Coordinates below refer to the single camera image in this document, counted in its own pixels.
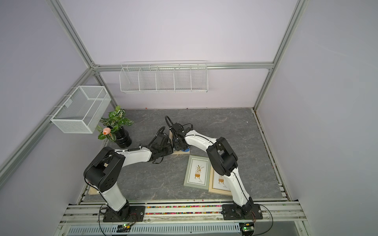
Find beige picture frame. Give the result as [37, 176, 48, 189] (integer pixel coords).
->
[169, 131, 189, 154]

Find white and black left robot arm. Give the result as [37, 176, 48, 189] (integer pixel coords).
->
[83, 133, 173, 213]

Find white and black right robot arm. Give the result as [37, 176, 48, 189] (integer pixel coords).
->
[169, 123, 254, 216]

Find black glossy plant vase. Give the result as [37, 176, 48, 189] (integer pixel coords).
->
[114, 126, 132, 148]

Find green artificial plant pink flower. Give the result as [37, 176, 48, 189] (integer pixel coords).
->
[96, 106, 134, 142]

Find left electronics board green led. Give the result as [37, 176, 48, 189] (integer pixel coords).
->
[117, 224, 131, 233]

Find electronics board green led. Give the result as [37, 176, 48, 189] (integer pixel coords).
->
[117, 224, 131, 233]
[239, 223, 255, 235]

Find right electronics board green led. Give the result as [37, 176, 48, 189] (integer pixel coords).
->
[239, 223, 255, 235]

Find green-grey picture frame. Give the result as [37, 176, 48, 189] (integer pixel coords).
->
[184, 155, 211, 190]

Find long white wire shelf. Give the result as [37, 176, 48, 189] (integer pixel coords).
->
[119, 61, 209, 93]

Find light wood picture frame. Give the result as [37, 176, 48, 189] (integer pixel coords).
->
[208, 172, 232, 196]

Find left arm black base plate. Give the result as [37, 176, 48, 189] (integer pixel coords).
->
[102, 206, 146, 222]

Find white wire basket left wall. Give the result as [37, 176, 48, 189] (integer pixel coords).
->
[50, 86, 111, 134]

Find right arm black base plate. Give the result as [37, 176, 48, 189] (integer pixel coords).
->
[221, 204, 263, 220]

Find white vented cable duct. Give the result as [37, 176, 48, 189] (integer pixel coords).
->
[65, 223, 241, 236]

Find aluminium mounting rail front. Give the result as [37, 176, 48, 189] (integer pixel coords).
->
[60, 200, 307, 225]

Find aluminium cage frame profiles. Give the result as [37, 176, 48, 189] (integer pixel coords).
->
[1, 1, 308, 188]

